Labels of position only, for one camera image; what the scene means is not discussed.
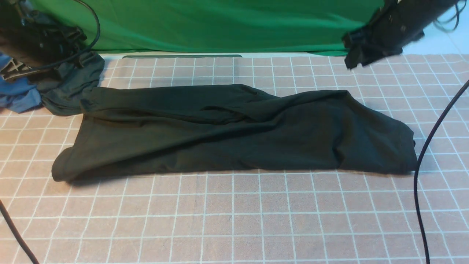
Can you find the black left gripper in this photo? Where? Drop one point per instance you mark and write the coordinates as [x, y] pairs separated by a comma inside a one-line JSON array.
[[37, 50]]

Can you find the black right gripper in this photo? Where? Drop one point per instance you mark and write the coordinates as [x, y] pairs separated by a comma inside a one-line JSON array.
[[371, 43]]

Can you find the dark gray long-sleeve shirt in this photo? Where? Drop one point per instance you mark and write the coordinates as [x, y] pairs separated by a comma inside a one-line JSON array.
[[213, 128]]

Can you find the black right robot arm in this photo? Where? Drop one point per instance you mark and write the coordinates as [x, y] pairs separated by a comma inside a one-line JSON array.
[[411, 16]]

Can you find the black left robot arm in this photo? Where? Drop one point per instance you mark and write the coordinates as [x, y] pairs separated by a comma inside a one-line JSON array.
[[14, 12]]

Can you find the dark green crumpled garment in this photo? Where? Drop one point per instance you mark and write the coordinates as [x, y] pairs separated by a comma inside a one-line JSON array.
[[62, 97]]

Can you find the blue garment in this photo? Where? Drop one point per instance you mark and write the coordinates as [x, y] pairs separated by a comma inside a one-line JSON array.
[[19, 96]]

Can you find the green backdrop cloth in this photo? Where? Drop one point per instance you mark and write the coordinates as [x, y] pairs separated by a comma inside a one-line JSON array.
[[229, 25]]

